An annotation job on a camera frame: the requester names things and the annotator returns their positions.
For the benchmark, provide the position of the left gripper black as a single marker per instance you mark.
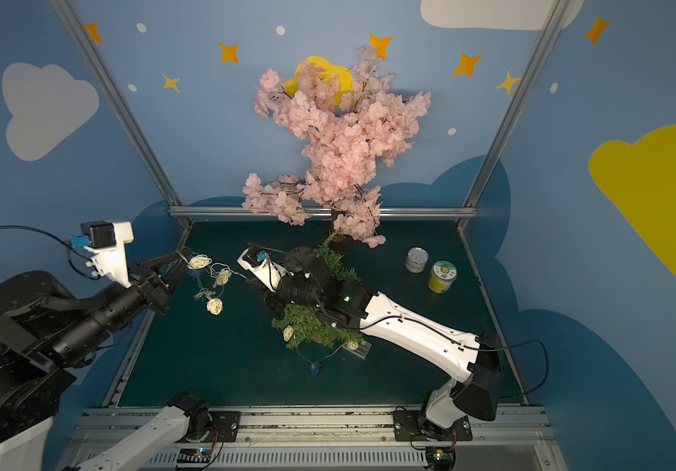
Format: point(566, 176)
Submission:
point(153, 286)

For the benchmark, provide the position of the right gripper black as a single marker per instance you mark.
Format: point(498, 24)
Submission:
point(285, 288)

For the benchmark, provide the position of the string lights with rattan balls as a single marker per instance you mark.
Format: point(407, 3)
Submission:
point(214, 282)

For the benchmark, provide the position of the small green christmas tree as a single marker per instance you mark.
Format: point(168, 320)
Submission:
point(349, 294)

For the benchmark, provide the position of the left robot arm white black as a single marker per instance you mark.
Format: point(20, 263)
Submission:
point(46, 333)

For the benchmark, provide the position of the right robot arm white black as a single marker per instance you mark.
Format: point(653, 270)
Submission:
point(473, 362)

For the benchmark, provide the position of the clear acrylic tree base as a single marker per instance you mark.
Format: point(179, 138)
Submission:
point(361, 350)

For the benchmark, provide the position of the pink cherry blossom tree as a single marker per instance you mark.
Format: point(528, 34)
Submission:
point(351, 122)

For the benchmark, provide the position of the silver tin can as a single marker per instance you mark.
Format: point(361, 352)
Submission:
point(416, 260)

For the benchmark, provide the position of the yellow green labelled can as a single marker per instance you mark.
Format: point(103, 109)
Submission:
point(441, 277)

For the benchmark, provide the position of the small circuit board left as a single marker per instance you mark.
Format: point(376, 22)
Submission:
point(195, 459)

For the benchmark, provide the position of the small circuit board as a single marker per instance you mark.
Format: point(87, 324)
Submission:
point(195, 459)
point(440, 458)

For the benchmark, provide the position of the small circuit board right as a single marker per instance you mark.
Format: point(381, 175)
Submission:
point(440, 458)

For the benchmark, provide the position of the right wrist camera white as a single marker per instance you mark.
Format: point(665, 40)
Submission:
point(257, 260)

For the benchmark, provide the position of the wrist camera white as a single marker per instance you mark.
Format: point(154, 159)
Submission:
point(257, 260)
point(106, 242)

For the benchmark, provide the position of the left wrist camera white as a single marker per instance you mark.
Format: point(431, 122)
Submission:
point(106, 242)

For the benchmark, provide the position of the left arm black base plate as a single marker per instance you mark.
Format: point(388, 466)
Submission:
point(220, 426)

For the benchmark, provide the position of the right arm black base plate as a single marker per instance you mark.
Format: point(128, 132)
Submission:
point(412, 426)

